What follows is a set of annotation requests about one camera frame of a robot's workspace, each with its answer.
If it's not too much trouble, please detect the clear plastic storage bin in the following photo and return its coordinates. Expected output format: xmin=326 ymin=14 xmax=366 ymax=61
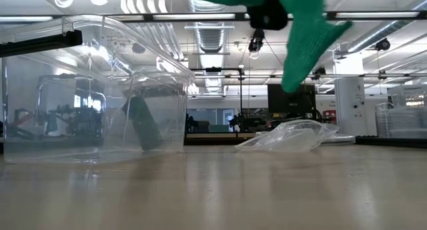
xmin=1 ymin=14 xmax=196 ymax=165

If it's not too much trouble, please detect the black ceiling spotlight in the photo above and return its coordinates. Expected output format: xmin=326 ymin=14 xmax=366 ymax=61
xmin=131 ymin=40 xmax=147 ymax=55
xmin=248 ymin=29 xmax=266 ymax=54
xmin=311 ymin=65 xmax=328 ymax=81
xmin=374 ymin=37 xmax=392 ymax=53

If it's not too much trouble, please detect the black monitor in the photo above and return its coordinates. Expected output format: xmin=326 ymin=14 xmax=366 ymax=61
xmin=266 ymin=83 xmax=317 ymax=117

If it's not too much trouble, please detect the white column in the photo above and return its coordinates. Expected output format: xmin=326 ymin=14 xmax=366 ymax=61
xmin=334 ymin=51 xmax=366 ymax=137

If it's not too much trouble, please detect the teal laptop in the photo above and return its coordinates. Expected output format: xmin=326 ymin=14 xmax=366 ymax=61
xmin=208 ymin=123 xmax=231 ymax=134

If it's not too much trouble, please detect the clear plastic bag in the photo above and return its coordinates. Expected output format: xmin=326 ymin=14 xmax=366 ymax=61
xmin=234 ymin=119 xmax=341 ymax=153

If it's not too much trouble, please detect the wooden workbench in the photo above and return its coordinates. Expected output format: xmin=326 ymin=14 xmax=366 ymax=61
xmin=185 ymin=132 xmax=258 ymax=140

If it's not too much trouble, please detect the stack of clear bins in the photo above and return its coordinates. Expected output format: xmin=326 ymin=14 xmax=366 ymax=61
xmin=374 ymin=84 xmax=427 ymax=139

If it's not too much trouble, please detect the silver ventilation duct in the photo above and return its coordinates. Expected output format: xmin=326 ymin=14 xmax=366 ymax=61
xmin=185 ymin=0 xmax=236 ymax=55
xmin=336 ymin=0 xmax=427 ymax=57

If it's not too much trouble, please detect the black background station frame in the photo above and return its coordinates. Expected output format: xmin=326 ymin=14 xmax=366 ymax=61
xmin=189 ymin=67 xmax=244 ymax=126

